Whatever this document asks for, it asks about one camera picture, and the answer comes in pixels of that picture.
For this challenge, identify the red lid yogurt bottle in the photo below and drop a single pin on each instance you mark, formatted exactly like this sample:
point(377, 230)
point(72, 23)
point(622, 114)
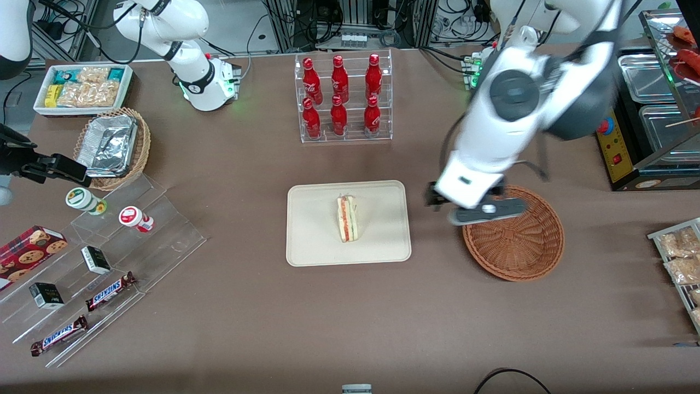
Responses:
point(134, 218)

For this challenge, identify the teal snack pack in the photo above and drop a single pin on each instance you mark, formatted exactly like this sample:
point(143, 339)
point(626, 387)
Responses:
point(65, 76)
point(115, 74)

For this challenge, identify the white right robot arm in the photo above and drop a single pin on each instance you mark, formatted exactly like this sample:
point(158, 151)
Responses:
point(186, 54)

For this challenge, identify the clear cracker bag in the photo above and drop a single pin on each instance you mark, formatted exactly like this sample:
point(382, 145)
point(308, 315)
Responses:
point(90, 94)
point(93, 74)

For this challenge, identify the small black box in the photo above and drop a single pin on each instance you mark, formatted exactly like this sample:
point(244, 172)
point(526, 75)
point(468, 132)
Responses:
point(96, 260)
point(46, 295)

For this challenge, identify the clear acrylic stepped stand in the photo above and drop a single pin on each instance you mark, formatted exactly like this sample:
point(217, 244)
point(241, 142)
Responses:
point(164, 241)

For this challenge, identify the green lid yogurt bottle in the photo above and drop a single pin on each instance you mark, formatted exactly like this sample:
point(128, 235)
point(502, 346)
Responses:
point(82, 199)

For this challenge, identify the Snickers bar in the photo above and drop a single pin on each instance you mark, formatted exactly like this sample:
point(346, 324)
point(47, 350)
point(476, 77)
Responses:
point(109, 291)
point(59, 335)

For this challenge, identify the white snack bin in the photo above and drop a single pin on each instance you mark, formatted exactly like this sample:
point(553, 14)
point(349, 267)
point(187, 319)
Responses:
point(126, 90)

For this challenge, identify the aluminium foil container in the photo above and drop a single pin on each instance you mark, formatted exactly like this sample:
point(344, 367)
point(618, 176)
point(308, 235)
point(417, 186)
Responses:
point(106, 145)

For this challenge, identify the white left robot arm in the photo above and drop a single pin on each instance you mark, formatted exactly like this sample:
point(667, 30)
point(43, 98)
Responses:
point(508, 120)

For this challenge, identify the light wicker basket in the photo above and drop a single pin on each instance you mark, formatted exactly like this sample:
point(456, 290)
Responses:
point(141, 150)

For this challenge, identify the yellow snack pack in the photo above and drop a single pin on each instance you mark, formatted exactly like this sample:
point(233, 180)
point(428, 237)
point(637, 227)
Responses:
point(52, 96)

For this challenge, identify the black yellow food warmer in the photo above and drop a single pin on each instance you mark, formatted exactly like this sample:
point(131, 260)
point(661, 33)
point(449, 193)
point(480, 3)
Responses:
point(615, 150)

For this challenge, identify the triangular sandwich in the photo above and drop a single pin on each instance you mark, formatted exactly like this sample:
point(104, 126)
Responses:
point(348, 219)

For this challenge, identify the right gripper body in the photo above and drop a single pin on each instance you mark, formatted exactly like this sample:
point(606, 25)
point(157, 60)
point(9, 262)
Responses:
point(19, 159)

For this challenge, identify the brown wicker basket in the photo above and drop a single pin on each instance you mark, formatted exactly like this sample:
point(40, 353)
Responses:
point(514, 251)

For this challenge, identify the stainless steel pan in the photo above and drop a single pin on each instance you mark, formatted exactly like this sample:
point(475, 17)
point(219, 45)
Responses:
point(648, 76)
point(664, 134)

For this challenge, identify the white power strip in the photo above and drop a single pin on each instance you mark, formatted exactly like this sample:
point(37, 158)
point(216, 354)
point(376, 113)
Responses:
point(354, 39)

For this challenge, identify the red cookie box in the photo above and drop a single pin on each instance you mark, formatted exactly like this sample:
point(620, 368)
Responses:
point(30, 249)

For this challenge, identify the red cola bottle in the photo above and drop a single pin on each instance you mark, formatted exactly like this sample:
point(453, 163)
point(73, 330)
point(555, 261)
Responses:
point(311, 120)
point(338, 117)
point(372, 117)
point(373, 76)
point(311, 79)
point(339, 79)

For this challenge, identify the clear pastry bag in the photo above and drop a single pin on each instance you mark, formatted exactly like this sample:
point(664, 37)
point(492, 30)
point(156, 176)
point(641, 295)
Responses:
point(681, 243)
point(683, 271)
point(695, 296)

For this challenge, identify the clear acrylic bottle rack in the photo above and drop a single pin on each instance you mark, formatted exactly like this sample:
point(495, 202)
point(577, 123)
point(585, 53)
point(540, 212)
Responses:
point(353, 137)

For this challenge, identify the cream plastic tray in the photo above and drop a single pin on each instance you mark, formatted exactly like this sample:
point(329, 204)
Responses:
point(317, 230)

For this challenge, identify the grey device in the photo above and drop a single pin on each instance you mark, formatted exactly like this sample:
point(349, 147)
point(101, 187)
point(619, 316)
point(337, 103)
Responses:
point(356, 389)

